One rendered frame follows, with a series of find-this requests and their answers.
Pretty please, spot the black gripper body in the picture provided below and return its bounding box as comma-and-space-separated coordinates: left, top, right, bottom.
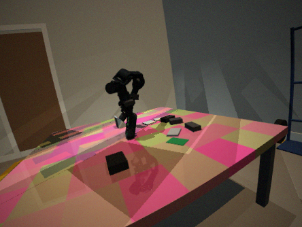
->
117, 90, 135, 107

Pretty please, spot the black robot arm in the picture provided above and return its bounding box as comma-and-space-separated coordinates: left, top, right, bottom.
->
105, 68, 145, 122

